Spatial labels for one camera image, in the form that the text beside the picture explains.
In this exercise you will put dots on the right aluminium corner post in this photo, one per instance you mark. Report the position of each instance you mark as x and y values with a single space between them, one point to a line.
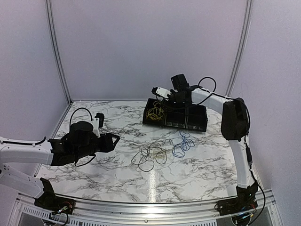
241 47

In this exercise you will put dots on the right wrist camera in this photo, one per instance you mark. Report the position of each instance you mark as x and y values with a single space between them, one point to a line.
161 92

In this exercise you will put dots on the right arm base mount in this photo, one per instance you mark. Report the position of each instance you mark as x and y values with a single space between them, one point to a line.
235 205

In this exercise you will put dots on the black compartment tray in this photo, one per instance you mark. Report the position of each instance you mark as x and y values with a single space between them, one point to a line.
194 118

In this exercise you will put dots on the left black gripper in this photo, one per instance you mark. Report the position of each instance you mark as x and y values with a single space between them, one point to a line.
107 146

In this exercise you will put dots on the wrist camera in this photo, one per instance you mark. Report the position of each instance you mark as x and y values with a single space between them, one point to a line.
161 92
98 122

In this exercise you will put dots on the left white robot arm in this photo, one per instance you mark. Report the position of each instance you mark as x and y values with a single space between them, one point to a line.
15 151

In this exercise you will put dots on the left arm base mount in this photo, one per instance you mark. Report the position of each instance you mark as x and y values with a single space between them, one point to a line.
55 203

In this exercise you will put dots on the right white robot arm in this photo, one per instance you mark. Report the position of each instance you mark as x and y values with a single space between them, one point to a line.
235 128

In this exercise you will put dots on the aluminium front rail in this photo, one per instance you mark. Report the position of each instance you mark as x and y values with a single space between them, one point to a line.
101 213

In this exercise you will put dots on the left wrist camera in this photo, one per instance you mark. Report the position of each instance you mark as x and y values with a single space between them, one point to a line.
98 122

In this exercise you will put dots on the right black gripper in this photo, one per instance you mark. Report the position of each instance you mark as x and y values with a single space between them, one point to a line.
174 105

